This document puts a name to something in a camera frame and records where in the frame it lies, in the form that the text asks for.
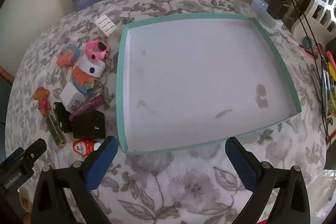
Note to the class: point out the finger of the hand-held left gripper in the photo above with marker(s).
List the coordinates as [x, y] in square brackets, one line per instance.
[32, 151]

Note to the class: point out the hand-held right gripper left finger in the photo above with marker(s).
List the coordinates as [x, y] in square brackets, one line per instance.
[103, 161]

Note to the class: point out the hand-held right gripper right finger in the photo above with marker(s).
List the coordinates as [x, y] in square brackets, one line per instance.
[241, 163]

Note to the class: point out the red white small bottle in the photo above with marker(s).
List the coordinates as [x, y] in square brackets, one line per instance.
[82, 148]

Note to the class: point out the gold patterned lighter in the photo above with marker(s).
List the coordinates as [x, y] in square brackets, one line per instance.
[55, 130]

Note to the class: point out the black wallet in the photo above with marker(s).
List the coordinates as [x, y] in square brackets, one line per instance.
[88, 125]

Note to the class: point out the black charger plug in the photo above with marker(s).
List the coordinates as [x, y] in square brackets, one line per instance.
[61, 115]

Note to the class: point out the brown dog toy figure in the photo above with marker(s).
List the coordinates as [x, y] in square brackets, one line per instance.
[42, 100]

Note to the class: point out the purple lighter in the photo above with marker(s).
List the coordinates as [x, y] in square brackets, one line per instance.
[92, 104]

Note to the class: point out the white charger plug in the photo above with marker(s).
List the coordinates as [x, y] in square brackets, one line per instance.
[71, 98]

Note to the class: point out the large orange blue toy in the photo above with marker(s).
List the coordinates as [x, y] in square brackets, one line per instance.
[80, 81]

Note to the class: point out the white curved band device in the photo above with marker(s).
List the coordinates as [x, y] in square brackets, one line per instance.
[88, 66]

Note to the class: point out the white tray teal rim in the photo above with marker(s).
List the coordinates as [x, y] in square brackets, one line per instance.
[197, 77]

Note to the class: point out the small orange blue toy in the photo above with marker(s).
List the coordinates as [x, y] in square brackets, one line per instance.
[65, 59]

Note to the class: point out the pink smart watch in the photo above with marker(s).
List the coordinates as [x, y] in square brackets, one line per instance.
[90, 50]

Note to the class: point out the white ribbed hair clip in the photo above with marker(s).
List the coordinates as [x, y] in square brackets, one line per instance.
[105, 25]

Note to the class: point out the grey floral blanket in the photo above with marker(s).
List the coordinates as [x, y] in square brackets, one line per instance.
[183, 187]

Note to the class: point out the pile of colourful toys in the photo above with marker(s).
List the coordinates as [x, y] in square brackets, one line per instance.
[331, 77]

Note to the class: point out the colourful round toy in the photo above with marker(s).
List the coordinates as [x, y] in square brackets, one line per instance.
[309, 45]

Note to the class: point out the white power strip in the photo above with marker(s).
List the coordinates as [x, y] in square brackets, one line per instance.
[260, 7]

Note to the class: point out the black power adapter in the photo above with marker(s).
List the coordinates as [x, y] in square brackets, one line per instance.
[275, 7]

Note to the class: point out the white lattice shelf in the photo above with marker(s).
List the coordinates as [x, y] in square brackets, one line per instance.
[326, 3]

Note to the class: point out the brown wooden frame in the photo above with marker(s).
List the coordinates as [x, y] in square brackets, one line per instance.
[5, 74]

